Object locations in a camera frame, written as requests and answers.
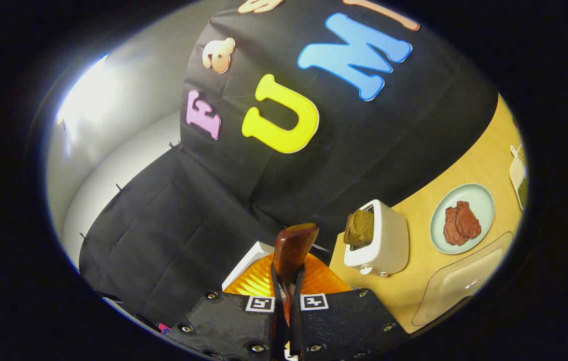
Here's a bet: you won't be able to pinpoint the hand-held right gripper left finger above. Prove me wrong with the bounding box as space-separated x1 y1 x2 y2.
164 253 285 361

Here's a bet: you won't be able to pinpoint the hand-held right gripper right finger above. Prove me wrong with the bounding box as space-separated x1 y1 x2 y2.
292 253 410 361

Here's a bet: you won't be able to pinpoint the white rice cooker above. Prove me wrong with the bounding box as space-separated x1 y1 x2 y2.
221 242 331 291

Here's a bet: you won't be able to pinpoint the brown wooden spoon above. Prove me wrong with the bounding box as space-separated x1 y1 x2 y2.
273 223 321 321

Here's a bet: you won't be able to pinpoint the clear tray of rice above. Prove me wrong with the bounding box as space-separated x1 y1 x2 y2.
411 231 514 327

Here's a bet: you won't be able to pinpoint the white toaster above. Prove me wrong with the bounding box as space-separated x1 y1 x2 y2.
343 200 410 277

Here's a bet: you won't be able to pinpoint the brown bread slices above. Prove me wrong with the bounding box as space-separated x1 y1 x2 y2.
343 210 375 247

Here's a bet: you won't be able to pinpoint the brown meat slices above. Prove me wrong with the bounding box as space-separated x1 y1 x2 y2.
443 201 483 246

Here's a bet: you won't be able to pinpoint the black backdrop cloth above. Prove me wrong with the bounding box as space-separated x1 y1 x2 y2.
78 0 499 326

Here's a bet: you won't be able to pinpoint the pale green plate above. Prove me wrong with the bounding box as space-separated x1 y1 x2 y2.
430 183 495 255

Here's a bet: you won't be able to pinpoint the white dish of green powder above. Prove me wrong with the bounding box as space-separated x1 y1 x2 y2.
509 144 529 211

